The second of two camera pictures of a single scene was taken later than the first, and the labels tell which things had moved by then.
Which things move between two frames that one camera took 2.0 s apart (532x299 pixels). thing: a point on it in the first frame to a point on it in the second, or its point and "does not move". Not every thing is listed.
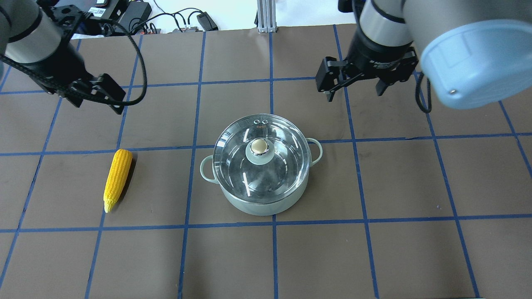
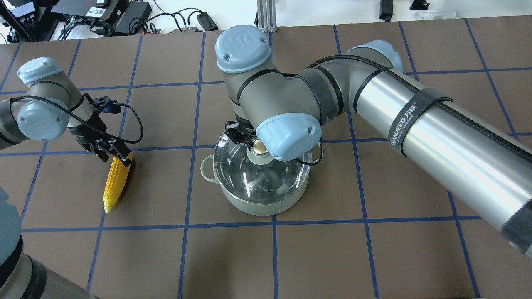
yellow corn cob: (117, 177) does not move
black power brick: (136, 13) does not move
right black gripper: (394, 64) to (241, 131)
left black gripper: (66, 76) to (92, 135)
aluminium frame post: (267, 16) does not move
